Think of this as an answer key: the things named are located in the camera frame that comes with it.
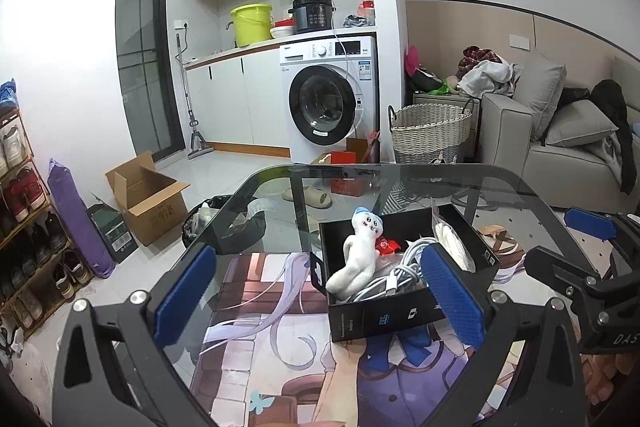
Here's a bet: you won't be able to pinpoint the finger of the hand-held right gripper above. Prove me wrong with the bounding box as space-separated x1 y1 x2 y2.
564 207 640 268
524 246 608 309

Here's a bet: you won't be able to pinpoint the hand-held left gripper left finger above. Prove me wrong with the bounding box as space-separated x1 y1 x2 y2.
52 243 218 427

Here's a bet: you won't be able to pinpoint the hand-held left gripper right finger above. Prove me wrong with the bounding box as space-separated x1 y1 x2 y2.
419 242 588 427

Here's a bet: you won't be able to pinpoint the white printed packet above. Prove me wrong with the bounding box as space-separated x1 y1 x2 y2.
432 214 476 273

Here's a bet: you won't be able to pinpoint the white cable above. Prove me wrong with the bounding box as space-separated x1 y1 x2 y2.
350 237 441 305

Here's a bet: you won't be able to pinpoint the black cardboard box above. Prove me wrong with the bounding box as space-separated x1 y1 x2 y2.
311 203 502 344

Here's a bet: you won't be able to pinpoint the person's right hand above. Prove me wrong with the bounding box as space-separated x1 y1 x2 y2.
582 349 640 408

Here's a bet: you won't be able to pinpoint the black trash bag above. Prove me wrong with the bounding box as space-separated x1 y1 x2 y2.
181 194 267 255

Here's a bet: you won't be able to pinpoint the dark green box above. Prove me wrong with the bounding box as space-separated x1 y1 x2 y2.
89 203 141 264

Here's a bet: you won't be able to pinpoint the small grey cushion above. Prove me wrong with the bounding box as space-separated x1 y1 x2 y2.
545 99 620 148

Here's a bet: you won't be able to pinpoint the white plush toy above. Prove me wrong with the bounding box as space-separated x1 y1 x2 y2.
326 206 385 298

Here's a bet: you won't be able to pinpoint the striped cloth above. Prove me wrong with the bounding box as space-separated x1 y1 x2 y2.
384 181 432 216

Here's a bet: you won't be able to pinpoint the black jacket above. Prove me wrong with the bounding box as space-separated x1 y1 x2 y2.
590 79 638 195

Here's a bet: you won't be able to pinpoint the printed desk mat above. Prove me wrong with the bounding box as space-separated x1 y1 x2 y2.
190 222 566 427

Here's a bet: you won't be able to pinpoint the grey sofa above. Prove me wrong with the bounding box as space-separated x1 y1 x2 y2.
477 57 640 212

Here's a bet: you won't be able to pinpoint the purple rolled mat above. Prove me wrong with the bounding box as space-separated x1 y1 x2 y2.
47 158 117 279

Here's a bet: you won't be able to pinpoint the large grey cushion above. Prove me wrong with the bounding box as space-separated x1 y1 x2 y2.
512 49 567 142

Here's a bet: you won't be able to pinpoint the grey mop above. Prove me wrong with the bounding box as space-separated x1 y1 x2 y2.
175 33 213 158

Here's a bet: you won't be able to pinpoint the beige slipper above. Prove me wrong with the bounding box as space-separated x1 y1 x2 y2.
281 186 333 209

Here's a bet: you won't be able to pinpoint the wooden shoe rack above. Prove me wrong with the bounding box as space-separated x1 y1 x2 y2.
0 79 93 343

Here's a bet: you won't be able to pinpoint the wicker laundry basket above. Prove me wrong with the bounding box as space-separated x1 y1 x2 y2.
387 103 476 165

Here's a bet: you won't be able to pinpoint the small brown cardboard box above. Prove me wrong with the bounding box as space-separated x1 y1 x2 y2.
345 129 382 165

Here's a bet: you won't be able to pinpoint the red box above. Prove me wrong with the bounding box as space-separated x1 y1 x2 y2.
327 149 373 198

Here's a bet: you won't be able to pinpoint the pile of clothes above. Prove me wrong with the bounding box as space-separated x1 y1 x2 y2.
456 47 523 98

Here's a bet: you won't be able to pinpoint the white lower cabinets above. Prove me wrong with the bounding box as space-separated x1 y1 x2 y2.
184 49 291 158

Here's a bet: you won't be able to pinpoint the black and green bag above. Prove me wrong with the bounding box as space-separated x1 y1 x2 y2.
410 69 451 96

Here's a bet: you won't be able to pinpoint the dark glass door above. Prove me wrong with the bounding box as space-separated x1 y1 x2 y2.
116 0 187 158

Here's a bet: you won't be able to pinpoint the white washing machine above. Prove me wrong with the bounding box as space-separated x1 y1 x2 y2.
279 36 378 165

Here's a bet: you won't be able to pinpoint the yellow-green bucket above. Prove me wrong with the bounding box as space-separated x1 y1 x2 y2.
229 3 275 48

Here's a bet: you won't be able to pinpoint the black pressure cooker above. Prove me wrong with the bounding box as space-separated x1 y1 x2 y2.
288 0 337 34

